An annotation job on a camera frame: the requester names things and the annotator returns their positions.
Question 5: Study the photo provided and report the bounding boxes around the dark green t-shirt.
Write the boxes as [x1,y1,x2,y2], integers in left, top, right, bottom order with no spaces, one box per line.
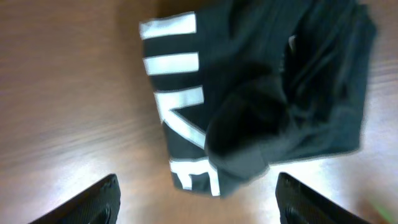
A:
[139,0,376,197]

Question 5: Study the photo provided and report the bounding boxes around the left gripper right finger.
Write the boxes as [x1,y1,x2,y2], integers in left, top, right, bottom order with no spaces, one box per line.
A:
[275,172,370,224]

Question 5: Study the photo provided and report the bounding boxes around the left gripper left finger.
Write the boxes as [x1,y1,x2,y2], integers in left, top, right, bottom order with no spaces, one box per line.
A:
[31,174,121,224]

